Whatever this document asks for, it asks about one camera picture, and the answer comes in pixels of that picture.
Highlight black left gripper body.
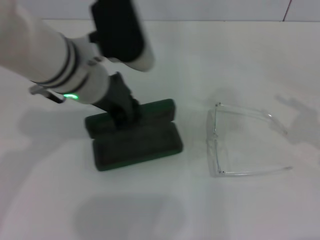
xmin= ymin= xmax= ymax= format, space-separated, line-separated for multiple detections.
xmin=96 ymin=71 xmax=136 ymax=114

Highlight clear white glasses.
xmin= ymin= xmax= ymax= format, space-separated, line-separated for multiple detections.
xmin=205 ymin=101 xmax=294 ymax=179

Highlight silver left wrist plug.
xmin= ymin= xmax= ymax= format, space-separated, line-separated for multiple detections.
xmin=28 ymin=84 xmax=68 ymax=105

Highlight green glasses case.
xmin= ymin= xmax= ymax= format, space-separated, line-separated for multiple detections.
xmin=84 ymin=98 xmax=185 ymax=173

